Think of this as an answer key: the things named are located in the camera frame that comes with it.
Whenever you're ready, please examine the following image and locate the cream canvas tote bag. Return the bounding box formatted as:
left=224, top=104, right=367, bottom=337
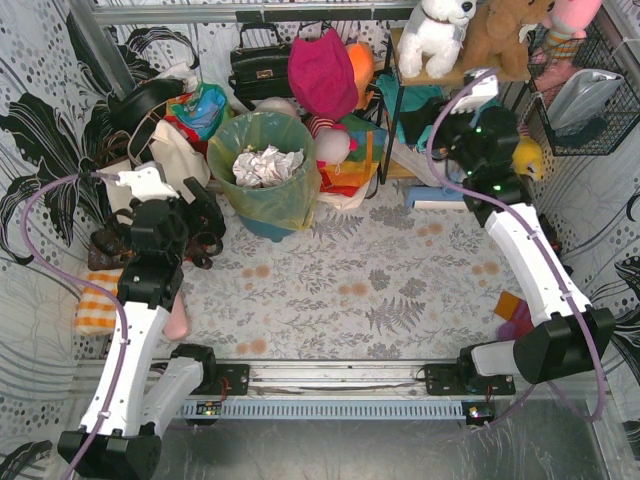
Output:
left=99, top=120, right=211, bottom=202

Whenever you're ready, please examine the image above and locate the brown teddy bear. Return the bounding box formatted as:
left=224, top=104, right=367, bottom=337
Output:
left=461, top=0, right=555, bottom=79

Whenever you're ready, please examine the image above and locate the black wire basket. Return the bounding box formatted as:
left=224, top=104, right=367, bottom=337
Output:
left=528, top=24, right=639, bottom=156

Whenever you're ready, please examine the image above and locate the colourful print bag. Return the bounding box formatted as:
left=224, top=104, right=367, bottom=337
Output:
left=164, top=83, right=234, bottom=142

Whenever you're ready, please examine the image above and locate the yellow plush duck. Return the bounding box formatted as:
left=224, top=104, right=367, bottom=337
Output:
left=512, top=124, right=544, bottom=181

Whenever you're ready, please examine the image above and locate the brown leather bag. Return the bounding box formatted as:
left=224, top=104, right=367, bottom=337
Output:
left=87, top=208, right=133, bottom=271

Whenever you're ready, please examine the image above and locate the purple cable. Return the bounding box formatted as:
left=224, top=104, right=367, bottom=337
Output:
left=22, top=172, right=129, bottom=480
left=425, top=69, right=607, bottom=431

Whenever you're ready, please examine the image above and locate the white sneakers pair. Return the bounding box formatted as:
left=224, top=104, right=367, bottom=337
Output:
left=387, top=143, right=439, bottom=187

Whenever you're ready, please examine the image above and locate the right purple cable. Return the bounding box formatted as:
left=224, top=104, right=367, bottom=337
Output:
left=425, top=69, right=607, bottom=431

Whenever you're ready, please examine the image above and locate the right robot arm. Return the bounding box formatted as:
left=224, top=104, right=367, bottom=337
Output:
left=436, top=174, right=615, bottom=399

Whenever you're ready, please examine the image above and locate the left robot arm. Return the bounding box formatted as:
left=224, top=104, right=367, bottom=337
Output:
left=57, top=168, right=218, bottom=479

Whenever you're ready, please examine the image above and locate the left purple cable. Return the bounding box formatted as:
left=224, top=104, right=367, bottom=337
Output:
left=22, top=172, right=129, bottom=480

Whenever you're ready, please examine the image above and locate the teal folded cloth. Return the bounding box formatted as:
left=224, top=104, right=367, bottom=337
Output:
left=375, top=74, right=501, bottom=153

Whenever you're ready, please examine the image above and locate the aluminium front rail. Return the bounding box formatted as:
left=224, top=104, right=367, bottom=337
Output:
left=74, top=357, right=614, bottom=399

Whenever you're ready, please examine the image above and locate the silver foil pouch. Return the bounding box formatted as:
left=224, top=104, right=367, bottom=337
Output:
left=546, top=69, right=624, bottom=130

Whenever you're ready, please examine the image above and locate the rainbow striped bag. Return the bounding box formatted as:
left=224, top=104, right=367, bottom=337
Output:
left=319, top=114, right=388, bottom=197

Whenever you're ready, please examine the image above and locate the orange plush toy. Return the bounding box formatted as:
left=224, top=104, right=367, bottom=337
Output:
left=346, top=42, right=374, bottom=110

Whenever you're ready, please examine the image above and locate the pink plush toy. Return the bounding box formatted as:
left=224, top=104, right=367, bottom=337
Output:
left=541, top=0, right=602, bottom=59

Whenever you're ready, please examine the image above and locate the teal plastic trash bin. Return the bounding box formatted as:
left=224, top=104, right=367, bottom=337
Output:
left=208, top=112, right=321, bottom=242

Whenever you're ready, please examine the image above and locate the light blue floor squeegee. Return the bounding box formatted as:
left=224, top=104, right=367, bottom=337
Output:
left=405, top=185, right=467, bottom=211

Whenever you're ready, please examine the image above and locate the white plush dog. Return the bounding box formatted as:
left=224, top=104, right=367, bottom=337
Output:
left=398, top=0, right=476, bottom=79

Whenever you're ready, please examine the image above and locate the magenta cloth hat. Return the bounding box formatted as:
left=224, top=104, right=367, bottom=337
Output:
left=288, top=27, right=359, bottom=121

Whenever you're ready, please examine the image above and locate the orange checkered towel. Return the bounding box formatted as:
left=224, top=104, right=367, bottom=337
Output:
left=75, top=269, right=123, bottom=336

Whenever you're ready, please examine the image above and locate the pink sponge block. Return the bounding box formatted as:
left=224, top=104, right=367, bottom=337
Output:
left=163, top=291, right=191, bottom=342

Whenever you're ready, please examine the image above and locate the purple orange sock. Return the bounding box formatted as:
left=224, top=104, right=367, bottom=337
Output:
left=494, top=291, right=534, bottom=341

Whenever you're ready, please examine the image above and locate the crumpled white paper trash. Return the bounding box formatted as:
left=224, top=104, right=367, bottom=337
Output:
left=232, top=145, right=305, bottom=188

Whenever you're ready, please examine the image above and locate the yellow translucent trash bag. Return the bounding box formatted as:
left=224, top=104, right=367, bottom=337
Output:
left=207, top=112, right=321, bottom=231

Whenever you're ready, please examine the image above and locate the black leather handbag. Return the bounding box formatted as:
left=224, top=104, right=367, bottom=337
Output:
left=228, top=22, right=294, bottom=111

